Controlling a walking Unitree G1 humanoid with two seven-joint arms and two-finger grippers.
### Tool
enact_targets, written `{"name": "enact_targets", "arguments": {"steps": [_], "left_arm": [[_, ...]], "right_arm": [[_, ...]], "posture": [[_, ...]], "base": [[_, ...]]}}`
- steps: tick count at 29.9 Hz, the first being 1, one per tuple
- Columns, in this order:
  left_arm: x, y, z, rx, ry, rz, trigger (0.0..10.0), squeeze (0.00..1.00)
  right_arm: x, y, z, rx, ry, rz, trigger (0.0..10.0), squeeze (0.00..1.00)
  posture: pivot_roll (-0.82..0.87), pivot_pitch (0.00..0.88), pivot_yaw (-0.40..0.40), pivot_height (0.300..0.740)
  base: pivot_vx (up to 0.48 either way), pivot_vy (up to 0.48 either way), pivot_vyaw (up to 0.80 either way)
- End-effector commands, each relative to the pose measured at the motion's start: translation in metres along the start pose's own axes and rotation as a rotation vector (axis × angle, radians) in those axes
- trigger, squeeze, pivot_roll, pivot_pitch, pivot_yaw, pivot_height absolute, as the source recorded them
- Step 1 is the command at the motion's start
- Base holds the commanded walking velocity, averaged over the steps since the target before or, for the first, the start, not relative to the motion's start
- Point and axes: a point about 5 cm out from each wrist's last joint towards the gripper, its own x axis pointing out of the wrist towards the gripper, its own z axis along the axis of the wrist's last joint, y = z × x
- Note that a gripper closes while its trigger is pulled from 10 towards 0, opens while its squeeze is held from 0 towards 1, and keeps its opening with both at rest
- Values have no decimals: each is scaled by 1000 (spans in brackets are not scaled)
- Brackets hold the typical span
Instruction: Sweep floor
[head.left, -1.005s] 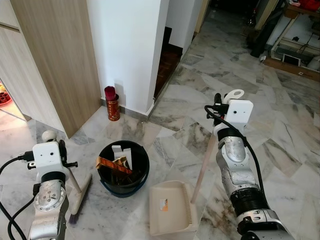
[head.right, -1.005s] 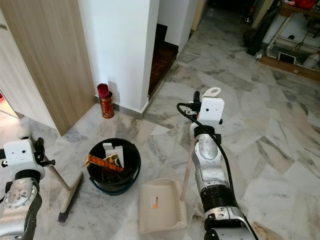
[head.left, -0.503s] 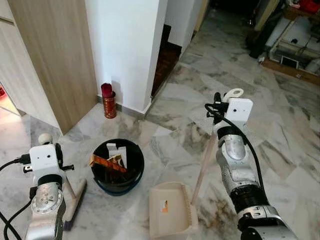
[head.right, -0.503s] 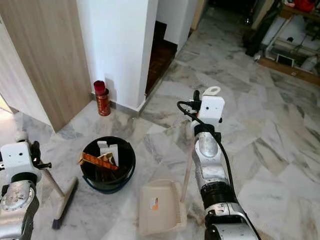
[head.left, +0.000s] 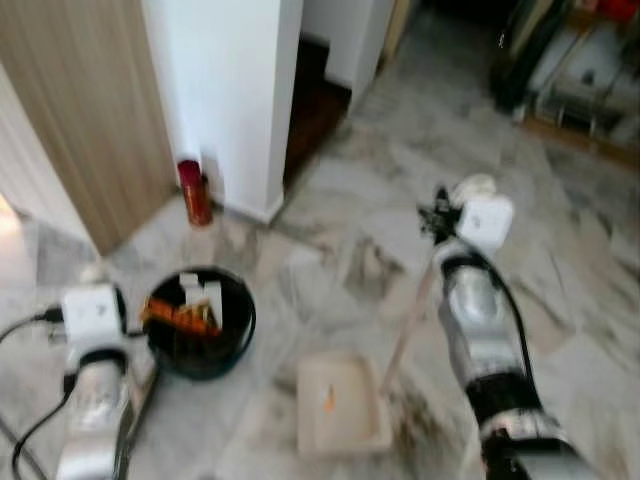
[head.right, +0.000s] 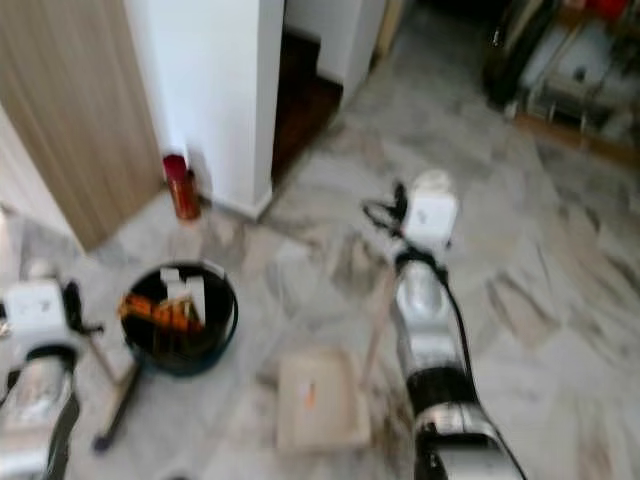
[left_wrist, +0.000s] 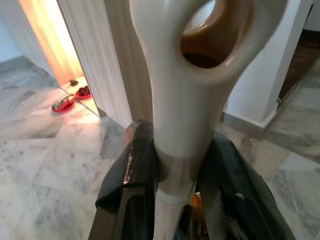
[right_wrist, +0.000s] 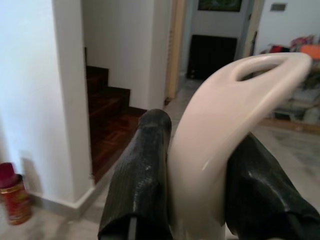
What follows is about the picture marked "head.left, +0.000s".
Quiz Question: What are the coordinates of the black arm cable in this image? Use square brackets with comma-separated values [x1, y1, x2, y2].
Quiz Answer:
[0, 305, 76, 480]
[470, 250, 546, 421]

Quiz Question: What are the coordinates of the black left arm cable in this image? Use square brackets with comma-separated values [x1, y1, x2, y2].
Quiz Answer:
[0, 305, 76, 480]

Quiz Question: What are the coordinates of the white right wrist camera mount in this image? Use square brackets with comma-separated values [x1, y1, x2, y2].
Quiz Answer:
[455, 193, 516, 253]

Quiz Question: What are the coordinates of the black bucket blue rim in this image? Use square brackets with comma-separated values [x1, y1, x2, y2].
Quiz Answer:
[143, 265, 258, 381]

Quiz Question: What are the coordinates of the light wooden cabinet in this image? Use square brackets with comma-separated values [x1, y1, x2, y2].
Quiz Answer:
[0, 0, 181, 256]

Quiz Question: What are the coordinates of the dark wooden staircase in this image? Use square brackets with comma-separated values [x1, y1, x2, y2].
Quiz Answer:
[283, 35, 353, 191]

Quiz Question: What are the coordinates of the white carton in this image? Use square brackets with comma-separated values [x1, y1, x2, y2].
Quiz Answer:
[178, 272, 226, 316]

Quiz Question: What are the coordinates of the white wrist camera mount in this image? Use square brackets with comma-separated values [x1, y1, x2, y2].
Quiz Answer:
[455, 193, 516, 253]
[60, 283, 126, 346]

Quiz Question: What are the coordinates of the wooden handled broom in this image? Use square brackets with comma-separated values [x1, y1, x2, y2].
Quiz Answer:
[80, 262, 163, 480]

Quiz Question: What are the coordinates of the gold orange wrapper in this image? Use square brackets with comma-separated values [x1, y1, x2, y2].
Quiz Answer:
[140, 297, 223, 338]

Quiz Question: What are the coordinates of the beige long handled dustpan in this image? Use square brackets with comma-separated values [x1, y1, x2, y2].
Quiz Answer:
[295, 174, 499, 461]

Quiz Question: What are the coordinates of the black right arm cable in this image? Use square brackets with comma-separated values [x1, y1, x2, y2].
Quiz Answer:
[470, 250, 546, 421]

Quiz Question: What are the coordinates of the white metal rack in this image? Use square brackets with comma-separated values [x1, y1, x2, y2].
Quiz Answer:
[520, 0, 640, 141]

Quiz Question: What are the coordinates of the long black bag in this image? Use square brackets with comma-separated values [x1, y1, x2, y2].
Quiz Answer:
[488, 0, 561, 111]

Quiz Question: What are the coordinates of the wooden floor board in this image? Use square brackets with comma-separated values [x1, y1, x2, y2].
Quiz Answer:
[520, 115, 640, 171]

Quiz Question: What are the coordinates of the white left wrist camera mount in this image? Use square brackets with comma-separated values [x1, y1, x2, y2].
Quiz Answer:
[60, 283, 126, 346]

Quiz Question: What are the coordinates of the wooden door frame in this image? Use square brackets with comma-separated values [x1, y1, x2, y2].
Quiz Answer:
[380, 0, 416, 61]

